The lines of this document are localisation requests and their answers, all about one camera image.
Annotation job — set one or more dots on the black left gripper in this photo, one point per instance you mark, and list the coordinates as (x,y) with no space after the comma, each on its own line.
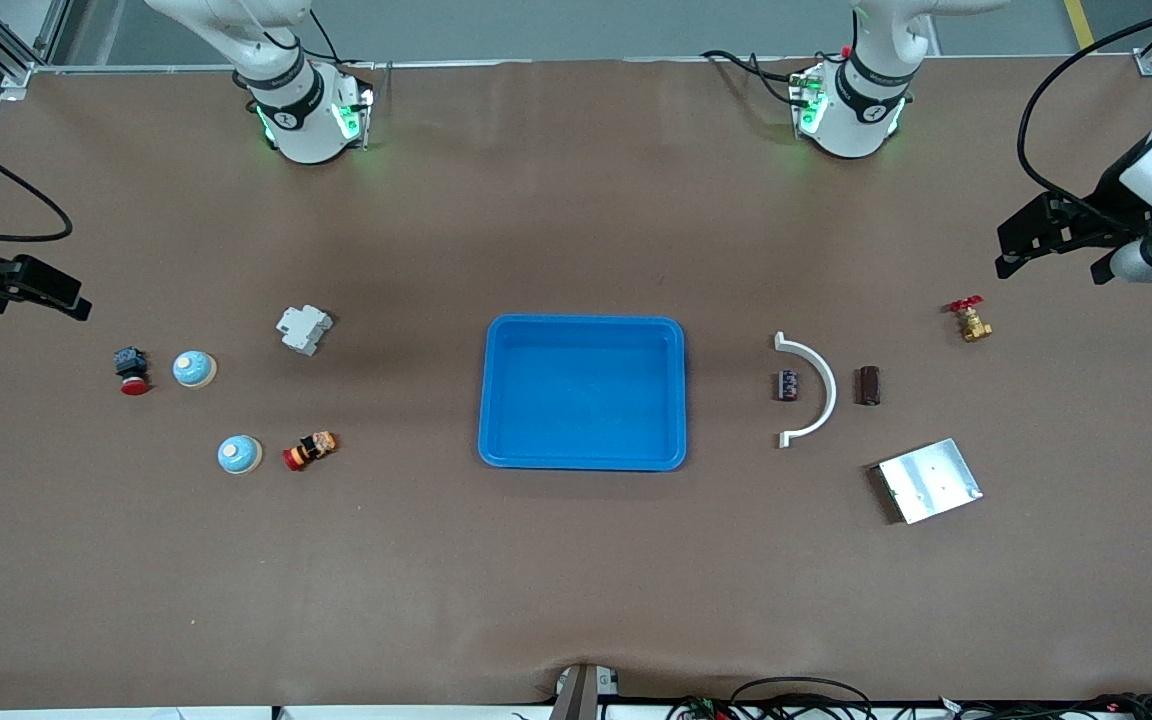
(1102,206)

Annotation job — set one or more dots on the blue call bell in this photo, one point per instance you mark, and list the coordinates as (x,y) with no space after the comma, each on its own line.
(238,454)
(194,369)

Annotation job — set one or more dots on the plain brown capacitor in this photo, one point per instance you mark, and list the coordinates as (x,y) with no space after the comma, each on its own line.
(868,386)

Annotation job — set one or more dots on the small dark purple component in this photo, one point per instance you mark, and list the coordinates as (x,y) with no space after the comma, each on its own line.
(788,385)

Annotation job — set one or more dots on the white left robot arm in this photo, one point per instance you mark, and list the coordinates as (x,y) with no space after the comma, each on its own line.
(866,100)

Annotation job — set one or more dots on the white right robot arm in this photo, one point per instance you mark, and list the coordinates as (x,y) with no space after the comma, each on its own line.
(301,110)

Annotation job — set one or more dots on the red mushroom push button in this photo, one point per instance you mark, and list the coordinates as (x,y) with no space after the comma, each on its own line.
(132,365)

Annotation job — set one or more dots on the silver metal plate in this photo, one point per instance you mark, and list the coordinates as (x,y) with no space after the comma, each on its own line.
(931,480)

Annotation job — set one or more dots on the white circuit breaker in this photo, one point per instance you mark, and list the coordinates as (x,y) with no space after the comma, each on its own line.
(304,330)

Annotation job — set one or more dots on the white curved pipe clamp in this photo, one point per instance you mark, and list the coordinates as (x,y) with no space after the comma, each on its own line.
(829,390)

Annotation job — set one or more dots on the orange emergency stop button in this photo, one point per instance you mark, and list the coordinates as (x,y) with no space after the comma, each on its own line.
(311,450)

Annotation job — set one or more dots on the blue plastic tray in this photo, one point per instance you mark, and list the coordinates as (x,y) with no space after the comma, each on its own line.
(586,400)

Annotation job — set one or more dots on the brown table cover sheet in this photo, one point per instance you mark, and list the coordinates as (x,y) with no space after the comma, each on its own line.
(576,580)

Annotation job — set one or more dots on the metal mount bracket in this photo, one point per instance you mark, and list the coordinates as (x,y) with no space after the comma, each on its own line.
(576,700)

